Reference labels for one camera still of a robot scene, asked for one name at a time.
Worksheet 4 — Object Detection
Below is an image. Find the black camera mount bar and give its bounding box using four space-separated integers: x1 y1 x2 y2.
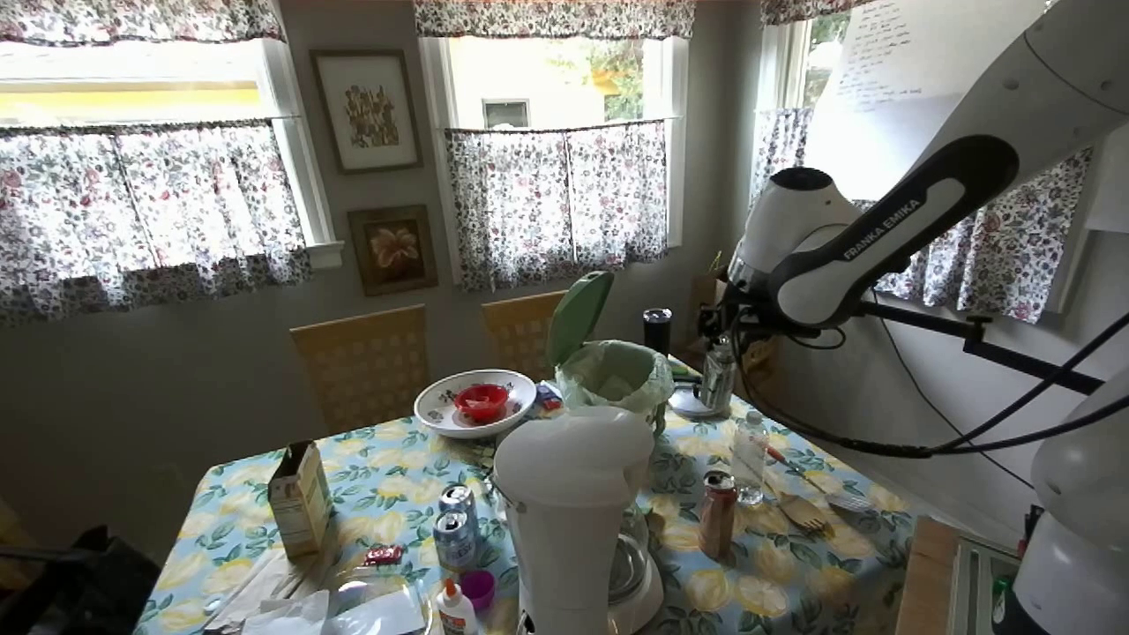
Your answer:
857 299 1109 399

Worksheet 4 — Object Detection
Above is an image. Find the red food piece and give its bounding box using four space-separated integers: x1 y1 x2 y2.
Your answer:
456 381 515 428

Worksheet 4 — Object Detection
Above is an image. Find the clear plastic bag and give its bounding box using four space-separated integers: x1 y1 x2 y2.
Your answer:
203 550 432 635

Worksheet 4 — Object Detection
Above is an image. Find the purple cup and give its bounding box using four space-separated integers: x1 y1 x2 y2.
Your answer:
456 567 501 617

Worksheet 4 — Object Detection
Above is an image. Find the clear plastic water bottle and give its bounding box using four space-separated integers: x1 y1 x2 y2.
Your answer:
731 410 775 511

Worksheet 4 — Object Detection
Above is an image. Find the dark framed flower picture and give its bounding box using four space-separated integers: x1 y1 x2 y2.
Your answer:
345 204 442 299

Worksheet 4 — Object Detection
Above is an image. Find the silver pot lid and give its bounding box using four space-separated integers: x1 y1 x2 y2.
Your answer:
666 381 735 423

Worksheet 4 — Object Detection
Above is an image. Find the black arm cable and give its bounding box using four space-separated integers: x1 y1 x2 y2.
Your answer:
753 312 1129 463

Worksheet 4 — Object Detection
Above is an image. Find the wooden chair back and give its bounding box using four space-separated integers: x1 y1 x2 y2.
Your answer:
287 299 435 437

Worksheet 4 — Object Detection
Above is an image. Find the black cup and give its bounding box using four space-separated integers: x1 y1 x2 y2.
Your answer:
637 305 679 357

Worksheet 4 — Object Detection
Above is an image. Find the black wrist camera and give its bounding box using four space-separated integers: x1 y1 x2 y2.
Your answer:
770 313 851 357

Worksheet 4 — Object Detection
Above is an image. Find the black bag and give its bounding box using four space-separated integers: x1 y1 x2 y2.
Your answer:
0 527 161 635

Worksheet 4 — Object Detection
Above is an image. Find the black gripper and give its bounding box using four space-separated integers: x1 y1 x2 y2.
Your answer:
702 278 790 374

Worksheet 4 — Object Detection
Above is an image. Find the white framed flower picture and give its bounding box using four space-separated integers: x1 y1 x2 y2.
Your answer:
310 45 425 177

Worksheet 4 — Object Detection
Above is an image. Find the brown spice bottle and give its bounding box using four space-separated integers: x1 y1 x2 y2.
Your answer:
700 467 741 566

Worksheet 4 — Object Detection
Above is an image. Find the green bin lid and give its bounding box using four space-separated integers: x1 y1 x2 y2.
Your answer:
548 267 617 368

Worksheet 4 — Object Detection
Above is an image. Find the glass coffee carafe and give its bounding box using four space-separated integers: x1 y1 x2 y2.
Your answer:
602 531 654 608

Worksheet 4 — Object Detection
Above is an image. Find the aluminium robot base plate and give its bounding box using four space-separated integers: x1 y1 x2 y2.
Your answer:
948 538 1027 635

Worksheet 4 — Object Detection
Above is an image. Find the yellow lattice chair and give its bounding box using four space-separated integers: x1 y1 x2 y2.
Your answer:
476 289 569 381

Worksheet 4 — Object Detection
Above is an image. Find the white glue bottle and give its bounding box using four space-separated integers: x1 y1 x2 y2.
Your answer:
435 574 483 635

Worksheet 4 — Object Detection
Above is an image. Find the yellow floral tablecloth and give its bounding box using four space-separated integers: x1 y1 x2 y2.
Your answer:
132 381 922 635

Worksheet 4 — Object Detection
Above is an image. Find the floral cafe curtain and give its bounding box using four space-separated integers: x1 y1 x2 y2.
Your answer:
748 102 1096 328
0 118 318 318
445 118 679 294

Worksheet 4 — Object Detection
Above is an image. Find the floral window valance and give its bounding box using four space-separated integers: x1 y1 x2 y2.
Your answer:
759 0 875 27
408 0 700 43
0 0 289 49

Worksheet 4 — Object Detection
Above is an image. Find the white plate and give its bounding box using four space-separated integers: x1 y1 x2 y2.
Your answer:
408 364 542 445

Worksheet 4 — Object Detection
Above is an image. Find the white written board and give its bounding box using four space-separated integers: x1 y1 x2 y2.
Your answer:
809 0 1050 198

